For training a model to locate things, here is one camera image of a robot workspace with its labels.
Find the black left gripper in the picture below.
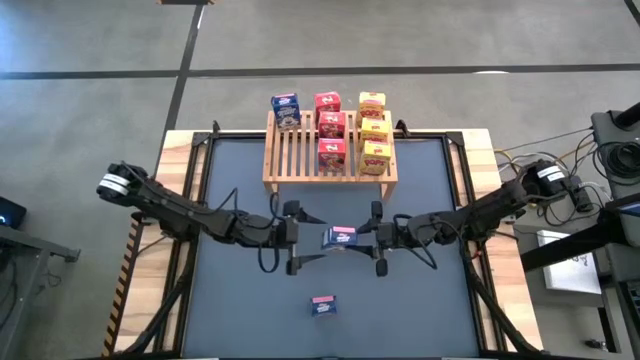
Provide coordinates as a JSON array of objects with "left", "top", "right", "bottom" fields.
[{"left": 272, "top": 199, "right": 328, "bottom": 277}]

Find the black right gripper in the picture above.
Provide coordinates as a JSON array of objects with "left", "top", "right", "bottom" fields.
[{"left": 344, "top": 200, "right": 411, "bottom": 278}]

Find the blue Frosted Flakes cereal box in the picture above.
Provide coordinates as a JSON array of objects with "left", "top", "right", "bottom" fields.
[
  {"left": 320, "top": 225, "right": 359, "bottom": 251},
  {"left": 270, "top": 92, "right": 303, "bottom": 131},
  {"left": 309, "top": 294, "right": 338, "bottom": 318}
]

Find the yellow Corn Pops cereal box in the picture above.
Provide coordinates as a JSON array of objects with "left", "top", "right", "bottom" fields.
[
  {"left": 358, "top": 140, "right": 393, "bottom": 176},
  {"left": 358, "top": 118, "right": 392, "bottom": 146},
  {"left": 357, "top": 91, "right": 387, "bottom": 121}
]

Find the red Froot Loops cereal box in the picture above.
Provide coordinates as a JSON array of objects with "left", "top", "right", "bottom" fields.
[
  {"left": 317, "top": 138, "right": 348, "bottom": 174},
  {"left": 313, "top": 91, "right": 343, "bottom": 115},
  {"left": 317, "top": 111, "right": 347, "bottom": 140}
]

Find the wooden slatted shelf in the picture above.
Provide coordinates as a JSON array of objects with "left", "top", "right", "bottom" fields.
[{"left": 262, "top": 110, "right": 400, "bottom": 202}]

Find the striped hazard edge strip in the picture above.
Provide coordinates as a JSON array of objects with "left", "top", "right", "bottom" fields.
[{"left": 102, "top": 214, "right": 146, "bottom": 357}]

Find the black stand beam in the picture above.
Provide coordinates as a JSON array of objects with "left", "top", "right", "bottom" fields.
[{"left": 519, "top": 192, "right": 640, "bottom": 274}]

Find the white board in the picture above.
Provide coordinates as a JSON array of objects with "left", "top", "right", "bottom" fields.
[{"left": 535, "top": 229, "right": 604, "bottom": 296}]

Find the black power strip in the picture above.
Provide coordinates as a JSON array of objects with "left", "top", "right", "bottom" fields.
[{"left": 569, "top": 177, "right": 596, "bottom": 214}]

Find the grey equipment cart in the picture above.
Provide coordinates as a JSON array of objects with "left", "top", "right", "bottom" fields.
[{"left": 589, "top": 102, "right": 640, "bottom": 201}]

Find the grey metal stand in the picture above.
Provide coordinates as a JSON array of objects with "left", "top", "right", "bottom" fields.
[{"left": 0, "top": 224, "right": 81, "bottom": 360}]

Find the black device with blue light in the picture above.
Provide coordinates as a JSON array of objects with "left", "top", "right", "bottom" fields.
[{"left": 0, "top": 196, "right": 28, "bottom": 230}]

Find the black aluminium table frame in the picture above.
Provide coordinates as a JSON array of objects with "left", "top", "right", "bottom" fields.
[{"left": 154, "top": 119, "right": 544, "bottom": 360}]

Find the thin yellow cable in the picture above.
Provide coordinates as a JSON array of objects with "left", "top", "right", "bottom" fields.
[{"left": 494, "top": 127, "right": 595, "bottom": 153}]

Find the coiled black cable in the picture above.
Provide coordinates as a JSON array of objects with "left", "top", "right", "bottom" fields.
[{"left": 594, "top": 139, "right": 640, "bottom": 181}]

